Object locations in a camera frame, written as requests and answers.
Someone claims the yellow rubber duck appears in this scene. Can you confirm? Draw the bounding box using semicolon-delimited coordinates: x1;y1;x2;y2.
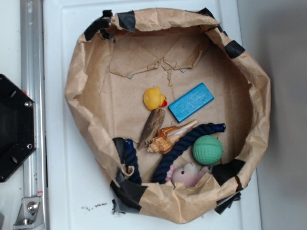
143;87;167;111

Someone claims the brown driftwood piece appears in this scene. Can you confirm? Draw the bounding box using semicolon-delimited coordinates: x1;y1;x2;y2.
137;108;165;150

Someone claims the orange spiral seashell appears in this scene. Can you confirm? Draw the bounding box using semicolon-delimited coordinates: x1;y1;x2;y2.
147;120;197;155

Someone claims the blue wooden block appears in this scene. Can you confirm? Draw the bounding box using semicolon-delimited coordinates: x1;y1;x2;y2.
168;83;214;123

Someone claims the green rubber ball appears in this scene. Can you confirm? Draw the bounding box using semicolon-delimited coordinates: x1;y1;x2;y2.
192;135;224;165

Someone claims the pink plush toy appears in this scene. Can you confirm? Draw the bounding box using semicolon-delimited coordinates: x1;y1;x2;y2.
165;162;210;188

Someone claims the brown paper bag bin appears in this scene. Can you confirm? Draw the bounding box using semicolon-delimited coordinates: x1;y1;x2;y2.
65;8;271;224

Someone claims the white plastic tray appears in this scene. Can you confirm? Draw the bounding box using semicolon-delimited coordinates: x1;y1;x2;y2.
43;0;261;230

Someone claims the dark blue rope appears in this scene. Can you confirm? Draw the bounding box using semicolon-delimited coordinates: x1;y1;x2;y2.
124;123;226;185

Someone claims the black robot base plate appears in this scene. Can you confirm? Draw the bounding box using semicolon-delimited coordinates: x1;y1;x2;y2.
0;74;36;183

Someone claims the aluminium rail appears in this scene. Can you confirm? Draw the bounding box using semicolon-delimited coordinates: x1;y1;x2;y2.
20;0;49;230

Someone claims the metal corner bracket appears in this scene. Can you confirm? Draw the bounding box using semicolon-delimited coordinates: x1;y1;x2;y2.
13;196;44;230

